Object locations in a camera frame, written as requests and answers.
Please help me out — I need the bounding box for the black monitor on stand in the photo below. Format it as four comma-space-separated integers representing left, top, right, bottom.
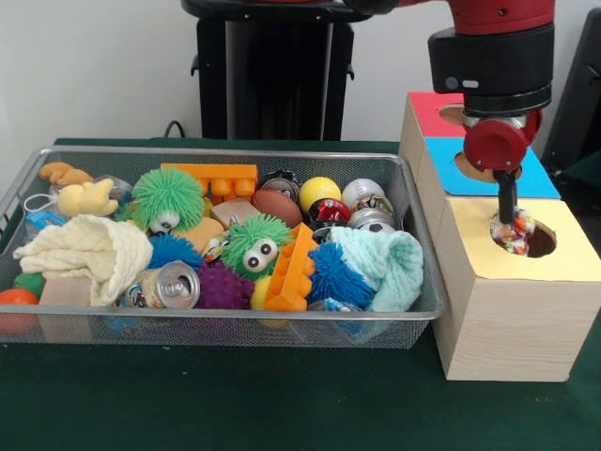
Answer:
539, 7, 601, 163

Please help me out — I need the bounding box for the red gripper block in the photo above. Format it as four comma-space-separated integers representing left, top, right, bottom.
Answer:
463, 108, 544, 225

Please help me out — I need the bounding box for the cream cloth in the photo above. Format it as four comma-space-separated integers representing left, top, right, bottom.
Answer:
12, 211, 155, 308

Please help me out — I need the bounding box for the wooden box with three holes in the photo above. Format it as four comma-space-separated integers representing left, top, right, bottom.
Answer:
397, 91, 601, 382

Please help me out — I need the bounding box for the green spiky ball with eyes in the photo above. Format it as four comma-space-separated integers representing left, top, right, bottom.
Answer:
220, 214, 293, 283
130, 167, 207, 234

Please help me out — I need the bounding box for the orange-red ball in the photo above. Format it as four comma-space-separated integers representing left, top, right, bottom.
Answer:
0, 288, 41, 335

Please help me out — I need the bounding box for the orange toy brick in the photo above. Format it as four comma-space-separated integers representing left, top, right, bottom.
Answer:
262, 223, 319, 313

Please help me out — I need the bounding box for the purple spiky ball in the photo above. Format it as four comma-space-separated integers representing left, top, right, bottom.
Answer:
194, 260, 257, 311

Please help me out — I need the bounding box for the shallow mesh bin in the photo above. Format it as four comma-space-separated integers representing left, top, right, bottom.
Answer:
0, 145, 448, 351

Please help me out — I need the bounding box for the mint cloth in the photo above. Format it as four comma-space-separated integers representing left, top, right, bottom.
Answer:
328, 225, 425, 314

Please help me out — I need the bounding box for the dark green table cloth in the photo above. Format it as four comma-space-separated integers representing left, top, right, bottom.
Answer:
0, 136, 601, 451
552, 148, 601, 182

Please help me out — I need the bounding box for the blue spiky ball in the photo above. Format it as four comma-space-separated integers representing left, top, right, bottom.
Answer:
148, 233, 204, 270

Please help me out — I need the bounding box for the yellow ball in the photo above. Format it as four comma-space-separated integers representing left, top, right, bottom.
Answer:
299, 176, 343, 213

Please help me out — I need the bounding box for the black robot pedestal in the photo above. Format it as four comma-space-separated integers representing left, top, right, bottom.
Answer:
180, 0, 379, 141

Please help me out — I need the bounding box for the crushed drink can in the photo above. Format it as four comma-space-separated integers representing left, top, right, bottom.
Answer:
116, 259, 202, 310

